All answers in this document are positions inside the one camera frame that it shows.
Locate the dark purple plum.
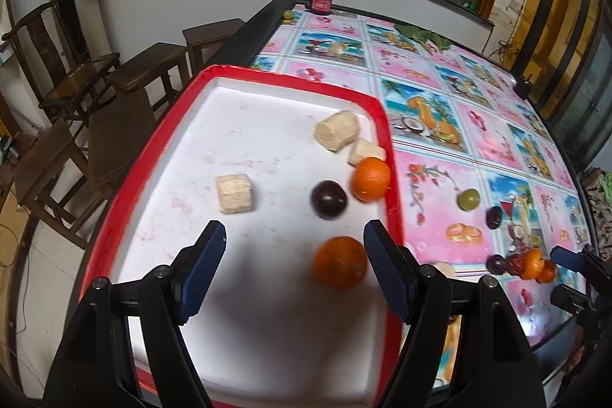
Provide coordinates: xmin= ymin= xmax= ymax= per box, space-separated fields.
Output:
xmin=311 ymin=180 xmax=348 ymax=220

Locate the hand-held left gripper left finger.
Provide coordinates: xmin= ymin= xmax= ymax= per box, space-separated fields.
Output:
xmin=45 ymin=221 xmax=226 ymax=408

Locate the large green grape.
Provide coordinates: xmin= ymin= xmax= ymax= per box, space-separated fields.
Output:
xmin=456 ymin=189 xmax=481 ymax=213

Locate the red rimmed white tray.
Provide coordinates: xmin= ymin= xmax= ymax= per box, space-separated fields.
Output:
xmin=76 ymin=64 xmax=407 ymax=399

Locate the dark wooden stool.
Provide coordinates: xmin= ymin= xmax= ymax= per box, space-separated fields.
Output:
xmin=87 ymin=93 xmax=161 ymax=196
xmin=182 ymin=18 xmax=246 ymax=72
xmin=13 ymin=119 xmax=106 ymax=250
xmin=105 ymin=43 xmax=191 ymax=107

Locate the glass door cabinet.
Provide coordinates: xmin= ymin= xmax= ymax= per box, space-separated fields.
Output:
xmin=511 ymin=0 xmax=612 ymax=170

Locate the camouflage cloth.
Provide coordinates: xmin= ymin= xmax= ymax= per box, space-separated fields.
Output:
xmin=581 ymin=166 xmax=612 ymax=237

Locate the green leafy cloth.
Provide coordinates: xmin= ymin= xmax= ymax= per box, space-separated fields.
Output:
xmin=394 ymin=24 xmax=450 ymax=51

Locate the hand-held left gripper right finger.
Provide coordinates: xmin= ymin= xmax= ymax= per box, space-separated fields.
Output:
xmin=363 ymin=219 xmax=546 ymax=408

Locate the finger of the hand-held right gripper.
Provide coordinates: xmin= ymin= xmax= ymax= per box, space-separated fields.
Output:
xmin=551 ymin=285 xmax=596 ymax=323
xmin=550 ymin=245 xmax=605 ymax=289

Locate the thick sugarcane piece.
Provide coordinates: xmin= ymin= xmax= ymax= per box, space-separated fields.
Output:
xmin=215 ymin=173 xmax=258 ymax=214

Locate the dark wooden chair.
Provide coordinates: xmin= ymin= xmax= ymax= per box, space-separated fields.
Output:
xmin=2 ymin=0 xmax=122 ymax=127

